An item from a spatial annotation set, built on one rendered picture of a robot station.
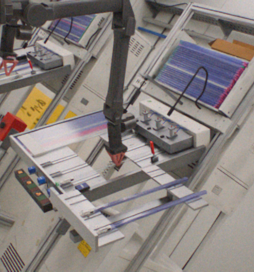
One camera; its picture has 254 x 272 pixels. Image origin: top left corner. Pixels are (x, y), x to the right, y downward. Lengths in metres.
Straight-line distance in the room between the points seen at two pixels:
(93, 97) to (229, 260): 1.56
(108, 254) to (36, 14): 0.90
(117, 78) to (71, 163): 0.49
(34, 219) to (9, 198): 0.99
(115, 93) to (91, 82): 1.57
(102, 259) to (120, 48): 0.81
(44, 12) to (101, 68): 1.87
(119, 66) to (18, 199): 1.93
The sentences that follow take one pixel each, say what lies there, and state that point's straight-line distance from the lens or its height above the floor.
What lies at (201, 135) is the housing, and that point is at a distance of 2.27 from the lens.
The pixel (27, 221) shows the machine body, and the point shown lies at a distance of 2.70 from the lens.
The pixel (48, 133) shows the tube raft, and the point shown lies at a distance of 2.51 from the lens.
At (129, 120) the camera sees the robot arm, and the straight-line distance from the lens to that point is 2.07.
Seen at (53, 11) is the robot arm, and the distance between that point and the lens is 1.73.
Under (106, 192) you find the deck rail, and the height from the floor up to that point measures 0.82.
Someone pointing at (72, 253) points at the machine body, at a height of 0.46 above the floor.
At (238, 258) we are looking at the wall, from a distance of 3.74.
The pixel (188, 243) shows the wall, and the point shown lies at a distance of 4.02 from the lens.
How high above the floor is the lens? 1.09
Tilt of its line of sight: 1 degrees down
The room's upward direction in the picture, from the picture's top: 34 degrees clockwise
